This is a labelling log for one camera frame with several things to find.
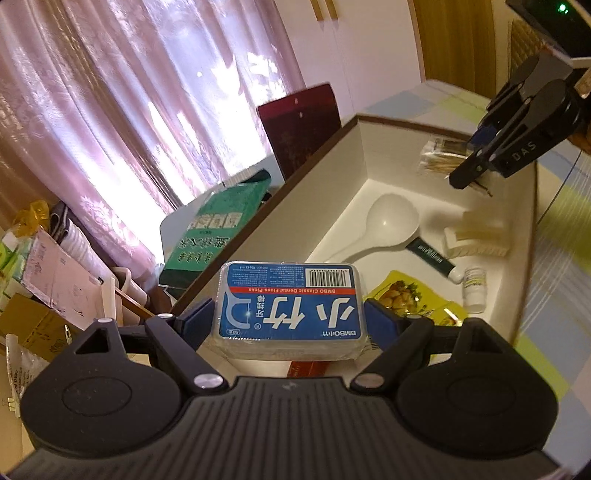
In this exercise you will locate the green tissue packs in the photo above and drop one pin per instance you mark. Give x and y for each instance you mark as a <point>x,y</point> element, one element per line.
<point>11,258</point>

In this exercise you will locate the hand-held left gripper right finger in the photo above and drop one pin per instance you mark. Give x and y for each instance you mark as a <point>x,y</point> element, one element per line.
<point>381,323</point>

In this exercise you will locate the woven wicker mat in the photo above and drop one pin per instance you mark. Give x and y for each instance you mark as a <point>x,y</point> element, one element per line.
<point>524,46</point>

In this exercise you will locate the green book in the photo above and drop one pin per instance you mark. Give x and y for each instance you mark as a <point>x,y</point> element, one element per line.
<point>212,230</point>

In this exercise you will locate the white plastic spoon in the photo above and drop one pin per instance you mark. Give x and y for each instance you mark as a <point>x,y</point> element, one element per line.
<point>392,217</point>

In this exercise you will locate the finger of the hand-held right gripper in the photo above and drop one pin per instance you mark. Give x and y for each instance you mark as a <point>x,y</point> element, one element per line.
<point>531,76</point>
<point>531,134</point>

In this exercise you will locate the cotton swab bag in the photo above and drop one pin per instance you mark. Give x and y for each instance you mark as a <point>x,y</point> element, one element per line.
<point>438,159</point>

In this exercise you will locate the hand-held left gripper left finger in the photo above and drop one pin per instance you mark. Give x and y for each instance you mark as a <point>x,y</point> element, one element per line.
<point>198,319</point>

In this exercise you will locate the plain cardboard box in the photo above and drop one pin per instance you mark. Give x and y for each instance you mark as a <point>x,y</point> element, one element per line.
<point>27,327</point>

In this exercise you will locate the brown cardboard box container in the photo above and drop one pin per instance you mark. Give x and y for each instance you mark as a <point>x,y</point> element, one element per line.
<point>351,184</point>

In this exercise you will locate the small red packet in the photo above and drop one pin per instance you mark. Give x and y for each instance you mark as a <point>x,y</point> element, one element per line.
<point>307,368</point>

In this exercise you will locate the blue floss pick box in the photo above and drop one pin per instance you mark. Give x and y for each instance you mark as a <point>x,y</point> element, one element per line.
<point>286,314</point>

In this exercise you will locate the pink patterned curtain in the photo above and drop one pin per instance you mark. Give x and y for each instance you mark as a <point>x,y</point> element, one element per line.
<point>138,92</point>

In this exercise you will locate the plaid bed sheet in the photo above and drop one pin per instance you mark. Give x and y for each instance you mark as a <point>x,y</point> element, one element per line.
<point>563,230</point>

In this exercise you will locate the yellow plastic bag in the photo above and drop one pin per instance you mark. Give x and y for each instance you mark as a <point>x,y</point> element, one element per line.
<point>30,217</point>

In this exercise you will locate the yellow snack packet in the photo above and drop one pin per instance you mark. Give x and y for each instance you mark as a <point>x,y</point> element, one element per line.
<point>401,295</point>

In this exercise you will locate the dark green tube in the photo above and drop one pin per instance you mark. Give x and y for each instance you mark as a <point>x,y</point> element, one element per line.
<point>429,254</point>

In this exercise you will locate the pink paper box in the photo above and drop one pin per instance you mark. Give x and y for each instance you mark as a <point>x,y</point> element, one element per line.
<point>55,272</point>

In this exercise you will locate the clear plastic bag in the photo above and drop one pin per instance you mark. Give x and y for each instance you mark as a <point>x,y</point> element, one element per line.
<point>23,374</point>

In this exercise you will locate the small white bottle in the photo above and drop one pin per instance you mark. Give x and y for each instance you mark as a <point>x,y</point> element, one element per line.
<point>474,290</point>

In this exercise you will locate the dark red gift box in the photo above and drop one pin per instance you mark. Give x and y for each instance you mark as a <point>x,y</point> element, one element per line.
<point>300,134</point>

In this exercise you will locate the stack of white cups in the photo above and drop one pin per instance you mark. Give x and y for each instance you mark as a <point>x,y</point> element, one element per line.
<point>78,240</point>

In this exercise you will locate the wooden wardrobe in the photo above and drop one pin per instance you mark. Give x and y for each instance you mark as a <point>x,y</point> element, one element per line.
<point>461,41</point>

